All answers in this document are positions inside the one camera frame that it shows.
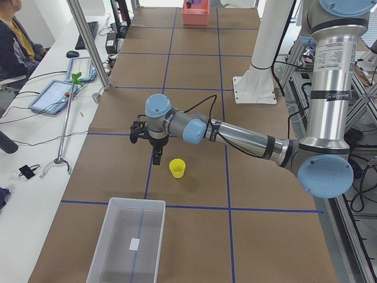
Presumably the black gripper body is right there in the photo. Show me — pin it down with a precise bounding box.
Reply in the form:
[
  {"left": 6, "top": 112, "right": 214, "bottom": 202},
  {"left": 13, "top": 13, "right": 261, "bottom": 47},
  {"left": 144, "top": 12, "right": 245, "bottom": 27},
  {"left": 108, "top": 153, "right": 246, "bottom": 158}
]
[{"left": 149, "top": 136, "right": 169, "bottom": 156}]

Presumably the yellow plastic cup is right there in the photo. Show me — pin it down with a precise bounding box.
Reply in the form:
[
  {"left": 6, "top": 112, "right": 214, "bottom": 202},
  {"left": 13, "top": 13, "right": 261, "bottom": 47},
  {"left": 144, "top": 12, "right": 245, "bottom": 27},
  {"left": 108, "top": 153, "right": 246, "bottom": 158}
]
[{"left": 169, "top": 159, "right": 186, "bottom": 179}]

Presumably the purple cloth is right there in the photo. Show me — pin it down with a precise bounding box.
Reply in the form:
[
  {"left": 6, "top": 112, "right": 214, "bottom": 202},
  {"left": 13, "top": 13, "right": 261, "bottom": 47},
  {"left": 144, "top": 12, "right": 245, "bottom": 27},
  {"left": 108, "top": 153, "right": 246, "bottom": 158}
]
[{"left": 185, "top": 0, "right": 203, "bottom": 9}]

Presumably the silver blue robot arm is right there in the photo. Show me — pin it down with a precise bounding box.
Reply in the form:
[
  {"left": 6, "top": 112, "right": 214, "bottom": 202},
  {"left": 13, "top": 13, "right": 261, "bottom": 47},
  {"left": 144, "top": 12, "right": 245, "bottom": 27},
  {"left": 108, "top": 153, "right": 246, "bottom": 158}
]
[{"left": 144, "top": 1, "right": 375, "bottom": 198}]

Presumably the clear plastic bin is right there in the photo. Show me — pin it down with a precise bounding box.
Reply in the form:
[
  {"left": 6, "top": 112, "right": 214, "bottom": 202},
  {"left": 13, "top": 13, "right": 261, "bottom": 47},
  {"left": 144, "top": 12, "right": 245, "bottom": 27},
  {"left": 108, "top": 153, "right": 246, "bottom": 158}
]
[{"left": 86, "top": 198, "right": 166, "bottom": 282}]

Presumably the white label sticker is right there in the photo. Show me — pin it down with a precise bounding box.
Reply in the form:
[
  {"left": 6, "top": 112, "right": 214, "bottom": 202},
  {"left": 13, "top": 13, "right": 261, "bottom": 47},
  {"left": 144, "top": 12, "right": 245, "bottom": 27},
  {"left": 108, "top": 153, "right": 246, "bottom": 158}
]
[{"left": 129, "top": 238, "right": 140, "bottom": 251}]

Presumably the blue teach pendant far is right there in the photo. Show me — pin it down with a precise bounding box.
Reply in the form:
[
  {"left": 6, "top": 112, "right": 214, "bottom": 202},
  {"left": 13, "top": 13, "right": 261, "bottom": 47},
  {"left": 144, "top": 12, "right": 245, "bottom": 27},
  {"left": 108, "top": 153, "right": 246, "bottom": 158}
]
[{"left": 65, "top": 57, "right": 97, "bottom": 83}]

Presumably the blue teach pendant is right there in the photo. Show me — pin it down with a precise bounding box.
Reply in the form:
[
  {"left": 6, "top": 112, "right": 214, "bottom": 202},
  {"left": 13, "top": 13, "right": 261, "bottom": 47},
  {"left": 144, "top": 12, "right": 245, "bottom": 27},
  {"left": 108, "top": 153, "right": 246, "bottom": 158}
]
[
  {"left": 65, "top": 57, "right": 97, "bottom": 83},
  {"left": 28, "top": 80, "right": 78, "bottom": 115}
]

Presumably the blue teach pendant near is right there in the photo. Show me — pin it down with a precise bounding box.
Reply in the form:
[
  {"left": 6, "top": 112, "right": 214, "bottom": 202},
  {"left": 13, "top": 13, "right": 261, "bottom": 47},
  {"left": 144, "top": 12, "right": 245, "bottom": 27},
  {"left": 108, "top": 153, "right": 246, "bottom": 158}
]
[{"left": 28, "top": 80, "right": 78, "bottom": 115}]

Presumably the black computer mouse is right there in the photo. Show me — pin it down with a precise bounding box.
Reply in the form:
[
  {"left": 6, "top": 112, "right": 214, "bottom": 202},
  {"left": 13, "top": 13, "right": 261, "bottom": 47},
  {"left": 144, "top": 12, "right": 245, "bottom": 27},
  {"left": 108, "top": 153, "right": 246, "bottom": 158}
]
[{"left": 66, "top": 50, "right": 80, "bottom": 58}]

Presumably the small black device on table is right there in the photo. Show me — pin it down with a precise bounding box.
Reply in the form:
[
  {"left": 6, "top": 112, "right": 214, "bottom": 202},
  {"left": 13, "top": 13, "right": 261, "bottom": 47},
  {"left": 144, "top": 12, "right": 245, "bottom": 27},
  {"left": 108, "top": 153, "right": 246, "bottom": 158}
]
[{"left": 18, "top": 165, "right": 35, "bottom": 180}]

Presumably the black keyboard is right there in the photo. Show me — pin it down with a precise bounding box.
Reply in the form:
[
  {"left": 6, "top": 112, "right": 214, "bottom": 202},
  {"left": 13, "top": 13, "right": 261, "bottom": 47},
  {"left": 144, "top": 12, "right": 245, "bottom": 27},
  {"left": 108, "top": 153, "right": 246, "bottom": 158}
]
[{"left": 74, "top": 21, "right": 100, "bottom": 50}]

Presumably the pink plastic bin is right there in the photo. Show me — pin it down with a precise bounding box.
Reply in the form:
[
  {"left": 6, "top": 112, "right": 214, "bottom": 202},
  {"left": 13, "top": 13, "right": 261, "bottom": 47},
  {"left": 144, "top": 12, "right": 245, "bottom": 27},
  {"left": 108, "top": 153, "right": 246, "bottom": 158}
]
[{"left": 181, "top": 0, "right": 210, "bottom": 25}]

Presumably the seated person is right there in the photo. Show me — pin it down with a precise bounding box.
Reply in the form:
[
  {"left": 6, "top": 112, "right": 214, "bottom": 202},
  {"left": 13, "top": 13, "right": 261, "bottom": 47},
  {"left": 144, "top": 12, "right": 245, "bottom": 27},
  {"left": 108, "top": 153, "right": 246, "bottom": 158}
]
[{"left": 1, "top": 0, "right": 48, "bottom": 83}]

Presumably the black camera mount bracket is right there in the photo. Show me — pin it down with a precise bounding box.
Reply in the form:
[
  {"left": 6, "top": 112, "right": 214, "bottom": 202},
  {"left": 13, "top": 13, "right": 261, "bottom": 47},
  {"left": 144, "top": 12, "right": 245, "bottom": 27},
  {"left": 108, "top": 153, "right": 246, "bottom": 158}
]
[{"left": 130, "top": 121, "right": 150, "bottom": 144}]

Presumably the reacher grabber tool green handle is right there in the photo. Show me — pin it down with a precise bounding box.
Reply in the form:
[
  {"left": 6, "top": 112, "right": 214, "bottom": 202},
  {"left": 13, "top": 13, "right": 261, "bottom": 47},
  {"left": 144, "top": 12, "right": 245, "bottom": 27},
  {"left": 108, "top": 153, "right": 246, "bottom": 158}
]
[{"left": 39, "top": 72, "right": 82, "bottom": 179}]

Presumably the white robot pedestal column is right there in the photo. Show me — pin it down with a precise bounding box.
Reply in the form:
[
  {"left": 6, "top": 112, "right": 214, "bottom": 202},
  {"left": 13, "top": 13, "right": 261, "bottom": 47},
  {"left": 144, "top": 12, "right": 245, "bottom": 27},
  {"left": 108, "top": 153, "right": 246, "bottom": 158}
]
[{"left": 233, "top": 0, "right": 296, "bottom": 104}]

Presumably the silver aluminium frame post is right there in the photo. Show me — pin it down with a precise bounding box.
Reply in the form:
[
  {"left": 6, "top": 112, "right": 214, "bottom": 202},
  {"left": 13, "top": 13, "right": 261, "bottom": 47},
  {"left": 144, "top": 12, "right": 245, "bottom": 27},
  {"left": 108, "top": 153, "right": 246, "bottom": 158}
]
[{"left": 67, "top": 0, "right": 110, "bottom": 90}]

